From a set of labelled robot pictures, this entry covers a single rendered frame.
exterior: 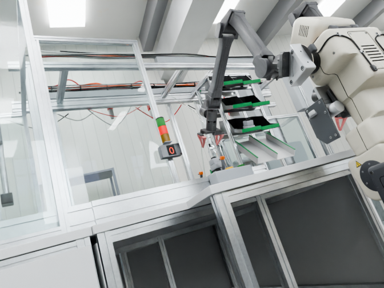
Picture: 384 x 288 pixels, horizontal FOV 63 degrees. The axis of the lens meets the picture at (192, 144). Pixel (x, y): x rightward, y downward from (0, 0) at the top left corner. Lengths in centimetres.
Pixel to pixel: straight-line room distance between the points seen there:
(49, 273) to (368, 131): 112
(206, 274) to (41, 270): 229
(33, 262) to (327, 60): 117
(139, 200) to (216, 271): 212
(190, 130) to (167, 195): 514
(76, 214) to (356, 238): 161
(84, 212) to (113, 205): 11
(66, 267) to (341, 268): 171
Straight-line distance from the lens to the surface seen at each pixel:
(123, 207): 128
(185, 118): 653
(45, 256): 118
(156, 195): 133
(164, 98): 307
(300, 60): 115
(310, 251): 245
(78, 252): 117
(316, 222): 232
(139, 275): 301
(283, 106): 787
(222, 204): 107
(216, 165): 169
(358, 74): 121
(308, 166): 128
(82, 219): 126
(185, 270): 317
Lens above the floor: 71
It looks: 16 degrees up
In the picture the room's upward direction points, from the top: 18 degrees counter-clockwise
